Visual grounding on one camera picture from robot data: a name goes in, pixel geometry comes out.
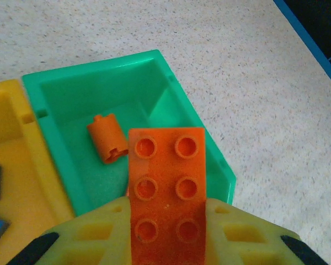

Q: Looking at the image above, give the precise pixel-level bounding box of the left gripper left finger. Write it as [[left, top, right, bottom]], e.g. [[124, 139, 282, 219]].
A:
[[9, 195, 133, 265]]

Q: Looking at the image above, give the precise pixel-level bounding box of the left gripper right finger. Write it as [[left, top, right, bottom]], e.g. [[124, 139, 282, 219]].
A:
[[205, 196, 330, 265]]

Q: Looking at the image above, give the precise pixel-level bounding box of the small orange lego brick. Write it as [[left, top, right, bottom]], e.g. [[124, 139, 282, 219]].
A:
[[87, 113, 129, 166]]

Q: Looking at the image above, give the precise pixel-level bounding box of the orange long lego brick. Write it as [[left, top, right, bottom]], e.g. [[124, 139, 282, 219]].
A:
[[126, 126, 209, 265]]

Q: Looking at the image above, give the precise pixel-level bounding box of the yellow plastic bin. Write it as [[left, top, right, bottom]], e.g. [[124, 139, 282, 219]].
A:
[[0, 79, 76, 252]]

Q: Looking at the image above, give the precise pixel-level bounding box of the green plastic bin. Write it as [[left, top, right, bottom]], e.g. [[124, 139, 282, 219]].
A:
[[21, 49, 237, 219]]

